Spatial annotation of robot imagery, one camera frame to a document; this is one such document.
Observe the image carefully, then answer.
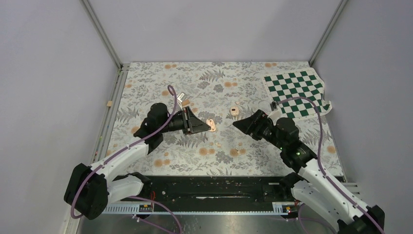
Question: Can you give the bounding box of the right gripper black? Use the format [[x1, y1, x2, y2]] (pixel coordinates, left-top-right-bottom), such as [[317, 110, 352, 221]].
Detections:
[[232, 109, 286, 150]]

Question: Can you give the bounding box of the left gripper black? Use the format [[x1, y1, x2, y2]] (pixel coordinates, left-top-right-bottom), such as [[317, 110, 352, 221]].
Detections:
[[160, 106, 211, 135]]

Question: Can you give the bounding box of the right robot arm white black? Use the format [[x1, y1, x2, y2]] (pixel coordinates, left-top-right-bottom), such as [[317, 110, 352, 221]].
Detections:
[[233, 110, 385, 234]]

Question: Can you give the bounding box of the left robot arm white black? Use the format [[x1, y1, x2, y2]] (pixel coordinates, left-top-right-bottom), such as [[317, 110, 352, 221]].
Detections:
[[63, 103, 211, 220]]

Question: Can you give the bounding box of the floral patterned table mat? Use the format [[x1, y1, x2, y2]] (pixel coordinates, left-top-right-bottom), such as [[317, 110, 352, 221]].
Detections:
[[106, 62, 344, 176]]

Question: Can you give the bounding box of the green white checkered mat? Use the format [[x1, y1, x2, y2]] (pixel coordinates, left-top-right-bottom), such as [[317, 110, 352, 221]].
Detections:
[[262, 68, 333, 120]]

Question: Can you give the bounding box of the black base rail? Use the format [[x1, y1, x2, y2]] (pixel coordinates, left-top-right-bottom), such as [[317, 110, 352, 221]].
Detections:
[[120, 174, 311, 213]]

